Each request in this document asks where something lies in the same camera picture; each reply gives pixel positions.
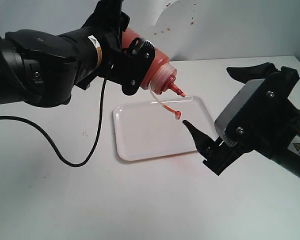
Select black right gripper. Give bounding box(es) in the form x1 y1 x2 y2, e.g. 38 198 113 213
182 62 300 175

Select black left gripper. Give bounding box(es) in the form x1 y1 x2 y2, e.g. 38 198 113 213
82 0 156 96

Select red sauce squeeze bottle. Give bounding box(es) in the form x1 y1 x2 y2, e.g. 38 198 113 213
119 27 186 121

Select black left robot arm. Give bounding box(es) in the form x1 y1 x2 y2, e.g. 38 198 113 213
0 0 155 108

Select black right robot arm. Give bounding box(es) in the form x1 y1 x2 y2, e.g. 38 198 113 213
183 62 300 178

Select white rectangular plastic tray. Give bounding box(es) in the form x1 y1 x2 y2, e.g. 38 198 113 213
112 96 218 162

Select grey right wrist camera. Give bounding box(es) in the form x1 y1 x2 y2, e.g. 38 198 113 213
214 78 265 147

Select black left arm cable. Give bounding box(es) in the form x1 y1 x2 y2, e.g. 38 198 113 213
0 63 116 168

